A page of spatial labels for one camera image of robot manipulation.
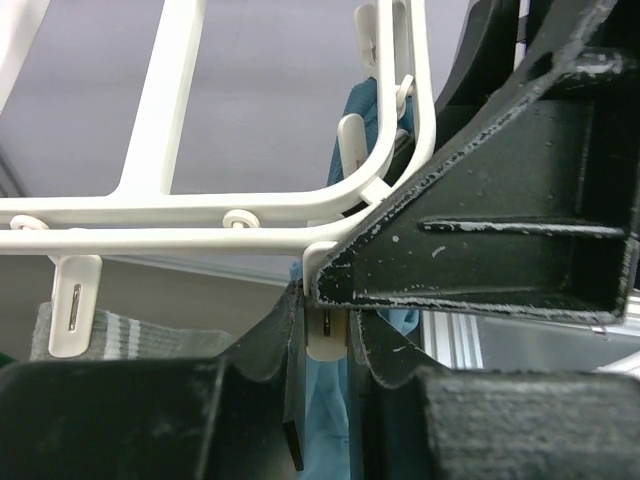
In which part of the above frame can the white hanger clip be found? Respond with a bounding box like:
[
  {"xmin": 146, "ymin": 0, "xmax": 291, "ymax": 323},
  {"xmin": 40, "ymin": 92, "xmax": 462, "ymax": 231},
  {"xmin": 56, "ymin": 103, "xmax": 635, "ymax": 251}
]
[
  {"xmin": 302, "ymin": 241, "xmax": 348, "ymax": 362},
  {"xmin": 48, "ymin": 255, "xmax": 102, "ymax": 358}
]

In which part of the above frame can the white clip hanger frame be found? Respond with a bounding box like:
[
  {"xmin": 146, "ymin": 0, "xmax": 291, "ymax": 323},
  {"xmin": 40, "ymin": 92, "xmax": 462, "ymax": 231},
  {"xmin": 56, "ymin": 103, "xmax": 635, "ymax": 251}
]
[{"xmin": 1, "ymin": 1, "xmax": 436, "ymax": 255}]

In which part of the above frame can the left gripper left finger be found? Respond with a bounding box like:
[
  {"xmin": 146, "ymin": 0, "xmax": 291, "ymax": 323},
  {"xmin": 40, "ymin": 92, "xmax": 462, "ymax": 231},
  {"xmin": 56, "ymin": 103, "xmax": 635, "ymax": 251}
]
[{"xmin": 1, "ymin": 287, "xmax": 306, "ymax": 479}]

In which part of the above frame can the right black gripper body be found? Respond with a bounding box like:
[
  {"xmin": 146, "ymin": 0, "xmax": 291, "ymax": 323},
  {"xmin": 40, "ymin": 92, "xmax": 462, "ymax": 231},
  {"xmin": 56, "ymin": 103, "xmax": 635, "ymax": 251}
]
[{"xmin": 435, "ymin": 0, "xmax": 551, "ymax": 149}]

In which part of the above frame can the grey striped sock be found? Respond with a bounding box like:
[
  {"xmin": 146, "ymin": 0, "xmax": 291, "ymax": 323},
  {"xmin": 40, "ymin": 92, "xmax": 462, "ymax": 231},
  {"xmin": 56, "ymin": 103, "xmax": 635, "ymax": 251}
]
[{"xmin": 29, "ymin": 302, "xmax": 236, "ymax": 362}]

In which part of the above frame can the blue cloth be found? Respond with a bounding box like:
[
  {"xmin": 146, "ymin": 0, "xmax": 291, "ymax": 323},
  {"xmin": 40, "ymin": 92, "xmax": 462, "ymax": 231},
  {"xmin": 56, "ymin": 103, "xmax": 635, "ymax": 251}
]
[{"xmin": 296, "ymin": 78, "xmax": 421, "ymax": 480}]

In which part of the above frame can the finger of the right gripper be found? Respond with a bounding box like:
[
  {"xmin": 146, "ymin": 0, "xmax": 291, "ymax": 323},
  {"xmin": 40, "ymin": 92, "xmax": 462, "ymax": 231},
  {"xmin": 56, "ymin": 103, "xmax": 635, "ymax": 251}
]
[{"xmin": 314, "ymin": 1, "xmax": 639, "ymax": 325}]

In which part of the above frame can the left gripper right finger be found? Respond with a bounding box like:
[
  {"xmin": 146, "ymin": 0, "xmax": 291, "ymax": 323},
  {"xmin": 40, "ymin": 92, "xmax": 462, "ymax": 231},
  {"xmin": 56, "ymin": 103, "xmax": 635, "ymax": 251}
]
[{"xmin": 348, "ymin": 311, "xmax": 639, "ymax": 479}]

